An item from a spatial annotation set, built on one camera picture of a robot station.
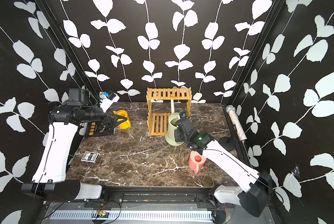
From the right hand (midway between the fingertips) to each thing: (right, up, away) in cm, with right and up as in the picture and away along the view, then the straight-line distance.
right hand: (177, 128), depth 77 cm
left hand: (-28, +9, -10) cm, 32 cm away
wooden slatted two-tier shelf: (-14, +2, +29) cm, 33 cm away
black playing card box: (-56, -20, +11) cm, 60 cm away
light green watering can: (-2, +5, +1) cm, 6 cm away
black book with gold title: (-59, -2, +25) cm, 64 cm away
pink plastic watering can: (+11, -19, -1) cm, 22 cm away
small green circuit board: (-39, -45, -6) cm, 60 cm away
